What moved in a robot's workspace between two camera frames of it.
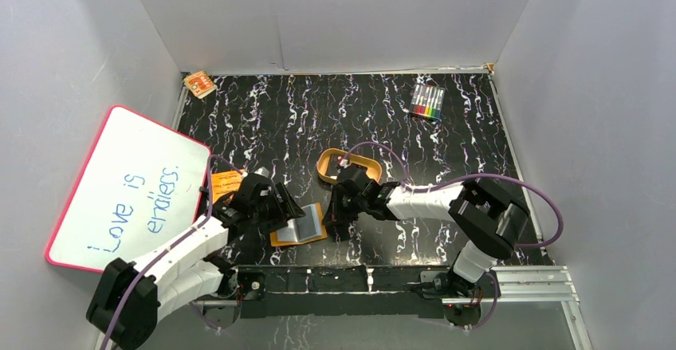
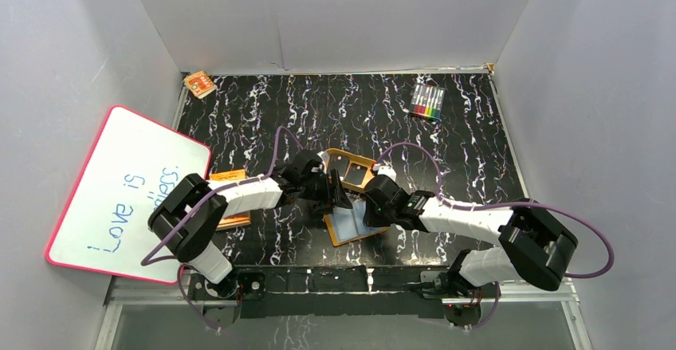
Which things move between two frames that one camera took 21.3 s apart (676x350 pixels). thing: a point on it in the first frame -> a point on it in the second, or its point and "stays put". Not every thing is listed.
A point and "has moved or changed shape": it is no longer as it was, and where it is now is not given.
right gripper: [335, 215] -> [369, 218]
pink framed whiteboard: [143, 182] stays put
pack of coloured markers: [427, 100] stays put
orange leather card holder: [304, 229] has moved or changed shape
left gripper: [276, 202] -> [328, 189]
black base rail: [354, 290] stays put
